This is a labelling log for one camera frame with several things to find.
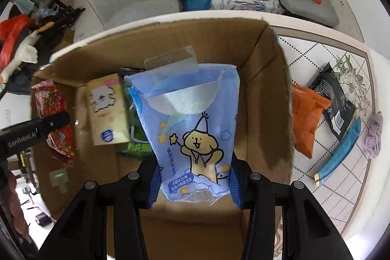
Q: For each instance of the blue face mask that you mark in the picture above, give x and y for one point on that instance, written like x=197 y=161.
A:
x=26 y=4

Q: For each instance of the white plush toy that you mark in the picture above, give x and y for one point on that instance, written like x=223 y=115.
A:
x=23 y=54

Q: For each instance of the lilac hair scrunchie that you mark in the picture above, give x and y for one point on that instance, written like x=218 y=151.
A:
x=374 y=136

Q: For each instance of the red plastic bag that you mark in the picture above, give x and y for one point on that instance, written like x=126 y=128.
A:
x=12 y=37

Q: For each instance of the green packet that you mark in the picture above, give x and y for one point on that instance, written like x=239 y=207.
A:
x=138 y=138

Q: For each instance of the floral pink cloth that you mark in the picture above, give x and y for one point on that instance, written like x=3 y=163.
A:
x=243 y=2

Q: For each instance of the black packet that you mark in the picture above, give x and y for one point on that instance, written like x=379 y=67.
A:
x=333 y=98

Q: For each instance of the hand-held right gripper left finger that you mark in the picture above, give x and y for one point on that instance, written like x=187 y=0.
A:
x=153 y=187

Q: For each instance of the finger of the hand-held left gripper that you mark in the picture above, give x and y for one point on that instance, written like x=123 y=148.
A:
x=48 y=123

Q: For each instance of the orange packet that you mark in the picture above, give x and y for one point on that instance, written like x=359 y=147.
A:
x=307 y=120

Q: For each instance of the blue bear tissue pack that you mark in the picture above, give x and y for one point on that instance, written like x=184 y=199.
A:
x=189 y=132

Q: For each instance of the blue folded cloth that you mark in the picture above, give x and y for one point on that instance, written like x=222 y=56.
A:
x=338 y=152

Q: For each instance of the yellow tissue pack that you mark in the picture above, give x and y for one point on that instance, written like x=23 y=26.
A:
x=107 y=109

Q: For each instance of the brown cardboard box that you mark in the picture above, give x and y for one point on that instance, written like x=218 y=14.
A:
x=170 y=89

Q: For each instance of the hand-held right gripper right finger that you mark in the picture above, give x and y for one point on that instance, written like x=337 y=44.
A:
x=235 y=187

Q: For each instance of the red patterned snack bag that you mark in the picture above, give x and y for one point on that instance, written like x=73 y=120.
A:
x=56 y=123

